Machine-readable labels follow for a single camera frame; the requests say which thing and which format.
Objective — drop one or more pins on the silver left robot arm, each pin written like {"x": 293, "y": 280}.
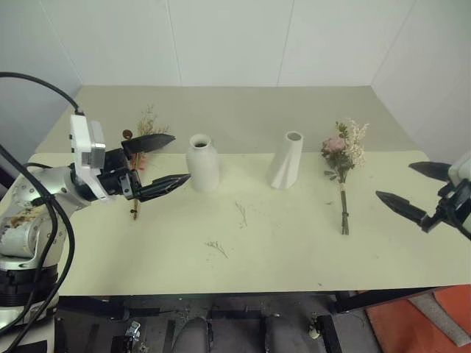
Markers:
{"x": 44, "y": 185}

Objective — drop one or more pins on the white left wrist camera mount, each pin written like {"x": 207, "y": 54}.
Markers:
{"x": 79, "y": 136}

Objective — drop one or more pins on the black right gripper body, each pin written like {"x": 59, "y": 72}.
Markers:
{"x": 450, "y": 204}

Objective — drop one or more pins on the small dried twig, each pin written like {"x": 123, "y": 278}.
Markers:
{"x": 218, "y": 247}
{"x": 242, "y": 213}

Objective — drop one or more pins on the small white caster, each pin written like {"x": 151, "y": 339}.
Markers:
{"x": 313, "y": 331}

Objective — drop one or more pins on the dark rounded grey shape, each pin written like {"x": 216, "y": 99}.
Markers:
{"x": 193, "y": 336}

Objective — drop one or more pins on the pink rose flower bouquet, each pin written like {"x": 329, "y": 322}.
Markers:
{"x": 340, "y": 154}

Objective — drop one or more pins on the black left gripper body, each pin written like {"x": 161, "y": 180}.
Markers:
{"x": 117, "y": 173}

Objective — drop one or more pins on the white twisted vase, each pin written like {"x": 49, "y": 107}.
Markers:
{"x": 286, "y": 165}

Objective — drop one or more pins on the dried yellow flower bouquet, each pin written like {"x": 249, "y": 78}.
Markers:
{"x": 148, "y": 125}

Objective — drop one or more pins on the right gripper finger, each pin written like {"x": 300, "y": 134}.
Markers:
{"x": 432, "y": 170}
{"x": 399, "y": 206}

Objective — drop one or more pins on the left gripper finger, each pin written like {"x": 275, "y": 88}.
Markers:
{"x": 151, "y": 142}
{"x": 162, "y": 185}

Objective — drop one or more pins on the cream table mat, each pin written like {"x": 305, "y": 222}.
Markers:
{"x": 257, "y": 253}

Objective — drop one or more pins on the small metal clamp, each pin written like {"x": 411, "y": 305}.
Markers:
{"x": 133, "y": 328}

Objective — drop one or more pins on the black table frame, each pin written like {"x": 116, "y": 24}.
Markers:
{"x": 386, "y": 296}

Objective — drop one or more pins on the white round bottle vase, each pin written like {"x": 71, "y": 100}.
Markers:
{"x": 202, "y": 167}

